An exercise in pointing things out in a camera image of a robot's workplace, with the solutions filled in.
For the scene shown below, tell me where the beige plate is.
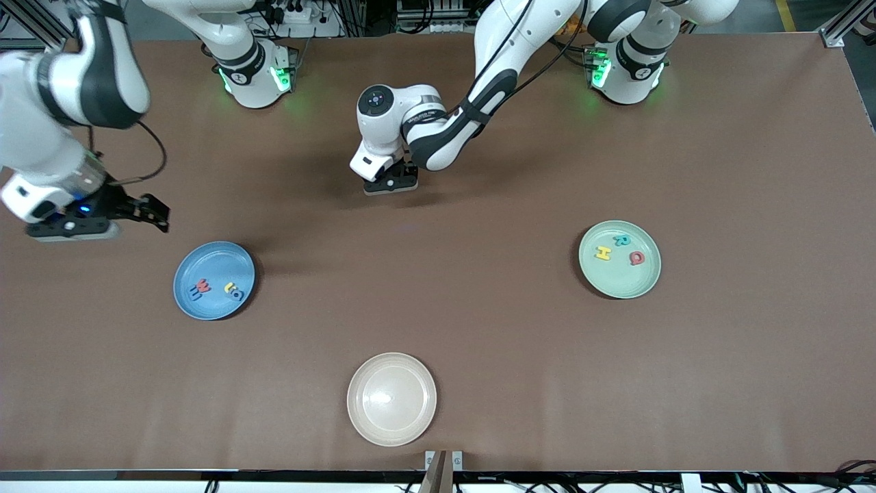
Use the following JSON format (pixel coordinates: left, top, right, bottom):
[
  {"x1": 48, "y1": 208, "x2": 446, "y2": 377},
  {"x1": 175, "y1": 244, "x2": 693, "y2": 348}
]
[{"x1": 346, "y1": 352, "x2": 437, "y2": 447}]

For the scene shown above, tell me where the aluminium frame profile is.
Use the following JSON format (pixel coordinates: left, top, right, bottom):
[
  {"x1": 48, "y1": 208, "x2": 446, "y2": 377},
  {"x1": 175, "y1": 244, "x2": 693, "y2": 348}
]
[
  {"x1": 818, "y1": 0, "x2": 876, "y2": 49},
  {"x1": 0, "y1": 0, "x2": 69, "y2": 57}
]

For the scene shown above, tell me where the white socket strip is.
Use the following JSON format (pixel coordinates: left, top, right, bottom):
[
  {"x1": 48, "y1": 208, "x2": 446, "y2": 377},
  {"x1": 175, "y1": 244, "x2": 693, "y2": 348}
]
[{"x1": 397, "y1": 21, "x2": 480, "y2": 34}]

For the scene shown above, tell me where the blue plate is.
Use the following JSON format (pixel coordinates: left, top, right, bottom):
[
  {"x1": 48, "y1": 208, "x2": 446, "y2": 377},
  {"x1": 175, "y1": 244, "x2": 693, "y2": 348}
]
[{"x1": 173, "y1": 241, "x2": 256, "y2": 321}]

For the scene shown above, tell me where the white power strip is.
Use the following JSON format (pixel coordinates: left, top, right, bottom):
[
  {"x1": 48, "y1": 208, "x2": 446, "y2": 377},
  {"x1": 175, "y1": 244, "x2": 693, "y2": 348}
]
[{"x1": 263, "y1": 0, "x2": 329, "y2": 25}]

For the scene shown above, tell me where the brown paper table cover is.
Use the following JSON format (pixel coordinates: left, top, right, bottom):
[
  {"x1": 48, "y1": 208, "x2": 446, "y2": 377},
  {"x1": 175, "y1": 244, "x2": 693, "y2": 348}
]
[{"x1": 0, "y1": 31, "x2": 876, "y2": 473}]

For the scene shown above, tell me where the green plate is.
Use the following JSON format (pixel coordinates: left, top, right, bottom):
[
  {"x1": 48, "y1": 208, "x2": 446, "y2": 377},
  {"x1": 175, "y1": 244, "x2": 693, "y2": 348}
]
[{"x1": 578, "y1": 220, "x2": 662, "y2": 300}]

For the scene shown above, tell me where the metal bracket with post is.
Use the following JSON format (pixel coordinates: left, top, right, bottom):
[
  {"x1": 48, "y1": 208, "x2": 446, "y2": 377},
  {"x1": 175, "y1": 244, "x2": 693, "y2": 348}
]
[{"x1": 419, "y1": 450, "x2": 463, "y2": 493}]

